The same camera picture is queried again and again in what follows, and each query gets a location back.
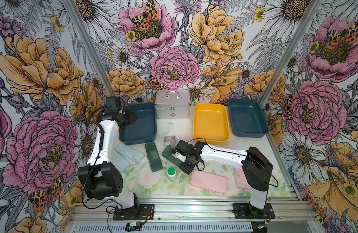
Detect light blue pencil case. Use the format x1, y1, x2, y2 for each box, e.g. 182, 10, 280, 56
115, 143, 145, 164
111, 150, 130, 173

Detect pink pencil case right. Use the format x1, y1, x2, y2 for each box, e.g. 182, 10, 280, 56
235, 169, 251, 190

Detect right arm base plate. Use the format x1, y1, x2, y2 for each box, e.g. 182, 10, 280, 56
232, 203, 276, 220

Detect pink pencil case lower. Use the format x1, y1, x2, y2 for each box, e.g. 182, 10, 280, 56
191, 170, 228, 194

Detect floral table mat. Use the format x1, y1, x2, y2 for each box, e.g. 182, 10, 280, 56
123, 136, 292, 198

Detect pink pencil case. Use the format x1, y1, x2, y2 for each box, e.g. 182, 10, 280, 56
235, 169, 251, 190
191, 170, 228, 194

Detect dark green pencil case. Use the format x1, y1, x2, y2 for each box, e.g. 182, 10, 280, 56
145, 142, 163, 172

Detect small clear packet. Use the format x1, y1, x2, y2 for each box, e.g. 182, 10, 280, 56
164, 136, 176, 148

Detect dark green pencil case slanted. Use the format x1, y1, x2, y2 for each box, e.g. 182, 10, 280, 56
161, 146, 182, 168

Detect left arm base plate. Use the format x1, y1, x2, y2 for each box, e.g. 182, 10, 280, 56
113, 204, 155, 221

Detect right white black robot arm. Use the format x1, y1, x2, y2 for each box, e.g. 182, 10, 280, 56
171, 140, 273, 219

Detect teal storage tray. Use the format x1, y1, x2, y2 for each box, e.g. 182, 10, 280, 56
119, 103, 157, 145
228, 99, 269, 138

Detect light blue pencil case inner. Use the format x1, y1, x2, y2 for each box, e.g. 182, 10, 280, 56
115, 143, 145, 164

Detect green cap white bottle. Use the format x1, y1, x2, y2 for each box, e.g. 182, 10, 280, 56
167, 167, 177, 182

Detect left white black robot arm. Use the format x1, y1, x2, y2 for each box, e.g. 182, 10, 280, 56
78, 107, 140, 219

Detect yellow storage tray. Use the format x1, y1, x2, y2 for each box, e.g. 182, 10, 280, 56
193, 103, 230, 144

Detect small green circuit board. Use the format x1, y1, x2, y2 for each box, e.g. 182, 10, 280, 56
125, 222, 141, 232

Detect light blue pencil case outer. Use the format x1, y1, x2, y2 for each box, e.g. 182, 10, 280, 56
111, 150, 130, 173

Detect silver metal first-aid case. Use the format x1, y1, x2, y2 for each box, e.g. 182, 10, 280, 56
155, 90, 190, 119

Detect aluminium front rail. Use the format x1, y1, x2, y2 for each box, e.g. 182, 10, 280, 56
69, 196, 318, 224

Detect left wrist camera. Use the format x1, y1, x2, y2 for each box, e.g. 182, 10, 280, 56
106, 96, 122, 111

